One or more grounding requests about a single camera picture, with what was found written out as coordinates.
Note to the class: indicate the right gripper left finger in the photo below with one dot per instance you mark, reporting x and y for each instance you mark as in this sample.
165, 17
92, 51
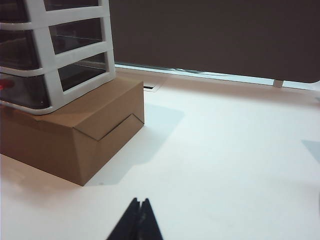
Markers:
128, 225

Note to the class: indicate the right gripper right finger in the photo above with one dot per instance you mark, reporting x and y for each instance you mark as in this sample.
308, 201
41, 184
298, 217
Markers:
150, 225

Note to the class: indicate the brown cardboard box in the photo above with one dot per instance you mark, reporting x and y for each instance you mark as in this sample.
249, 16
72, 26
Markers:
50, 145

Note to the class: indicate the grey desk partition panel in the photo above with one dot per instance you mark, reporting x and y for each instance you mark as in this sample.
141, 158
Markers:
212, 37

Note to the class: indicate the white plastic drawer cabinet frame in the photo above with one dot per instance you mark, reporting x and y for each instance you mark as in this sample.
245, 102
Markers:
45, 75

